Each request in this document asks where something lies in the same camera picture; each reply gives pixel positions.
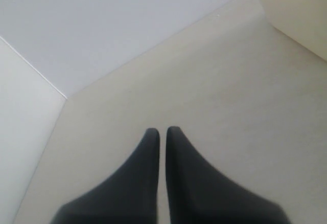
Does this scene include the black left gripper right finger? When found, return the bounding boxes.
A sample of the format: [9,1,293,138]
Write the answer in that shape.
[166,126,288,223]

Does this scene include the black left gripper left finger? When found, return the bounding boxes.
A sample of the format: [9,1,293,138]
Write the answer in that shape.
[51,128,160,223]

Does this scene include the cream plastic bin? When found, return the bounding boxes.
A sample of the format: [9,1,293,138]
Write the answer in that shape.
[260,0,326,60]

